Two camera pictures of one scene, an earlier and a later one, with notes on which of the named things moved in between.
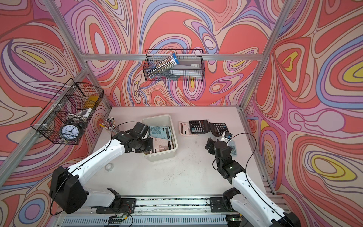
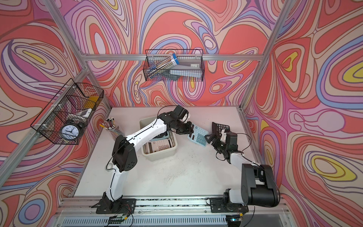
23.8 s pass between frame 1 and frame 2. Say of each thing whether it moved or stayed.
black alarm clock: stayed
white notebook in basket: stayed
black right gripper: moved
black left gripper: moved
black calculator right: stayed
